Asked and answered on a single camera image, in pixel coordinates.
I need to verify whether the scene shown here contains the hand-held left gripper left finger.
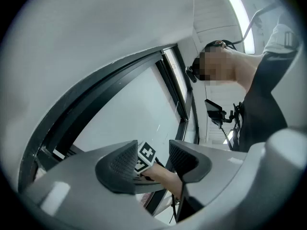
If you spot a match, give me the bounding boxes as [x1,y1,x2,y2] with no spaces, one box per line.
[23,139,168,230]

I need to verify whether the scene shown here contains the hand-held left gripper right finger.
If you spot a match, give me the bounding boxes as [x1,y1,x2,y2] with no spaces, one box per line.
[168,139,267,207]

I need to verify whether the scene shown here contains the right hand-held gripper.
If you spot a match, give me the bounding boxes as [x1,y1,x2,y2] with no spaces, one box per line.
[133,140,166,182]

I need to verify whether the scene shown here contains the black window frame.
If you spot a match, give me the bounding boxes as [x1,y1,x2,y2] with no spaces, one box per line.
[18,44,201,216]

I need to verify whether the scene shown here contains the person's right forearm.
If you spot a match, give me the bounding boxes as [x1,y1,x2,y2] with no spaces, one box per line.
[143,163,205,223]

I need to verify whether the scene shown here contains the black chest-mounted phone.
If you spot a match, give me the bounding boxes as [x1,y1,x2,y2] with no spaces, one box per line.
[204,99,227,129]

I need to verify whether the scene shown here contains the person's dark shirt torso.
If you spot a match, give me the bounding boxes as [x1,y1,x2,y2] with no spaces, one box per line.
[229,51,298,153]

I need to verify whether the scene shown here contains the person's head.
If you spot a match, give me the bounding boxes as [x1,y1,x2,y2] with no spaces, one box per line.
[191,39,261,91]

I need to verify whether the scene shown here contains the long ceiling light strip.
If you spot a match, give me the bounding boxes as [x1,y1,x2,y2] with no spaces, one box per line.
[218,0,255,55]

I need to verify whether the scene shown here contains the black phone cable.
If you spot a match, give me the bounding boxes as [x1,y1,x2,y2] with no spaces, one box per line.
[220,126,234,151]

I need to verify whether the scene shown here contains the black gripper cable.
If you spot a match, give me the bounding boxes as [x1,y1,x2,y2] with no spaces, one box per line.
[168,180,186,224]

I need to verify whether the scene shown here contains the white strap with black buckle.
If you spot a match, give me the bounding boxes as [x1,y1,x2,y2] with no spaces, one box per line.
[262,10,302,55]

